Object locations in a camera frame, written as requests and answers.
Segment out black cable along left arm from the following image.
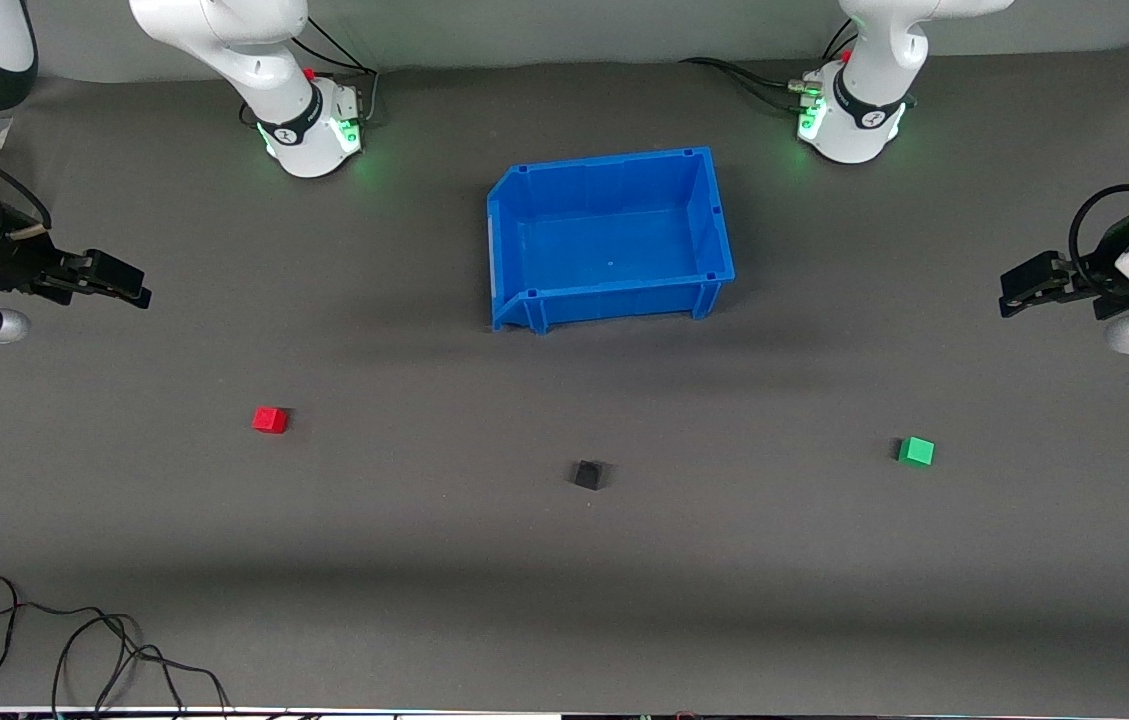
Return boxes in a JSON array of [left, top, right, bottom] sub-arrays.
[[1068, 184, 1129, 293]]

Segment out blue plastic storage bin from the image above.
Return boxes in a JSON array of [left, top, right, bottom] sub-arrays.
[[486, 147, 736, 334]]

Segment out left arm base black cables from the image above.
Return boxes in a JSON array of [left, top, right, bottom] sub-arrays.
[[679, 20, 860, 116]]

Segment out arm base black cables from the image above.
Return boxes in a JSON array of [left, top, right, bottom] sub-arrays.
[[286, 15, 381, 127], [679, 20, 860, 116]]

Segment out right arm base black cables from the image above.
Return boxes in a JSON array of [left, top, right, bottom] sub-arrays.
[[286, 15, 381, 127]]

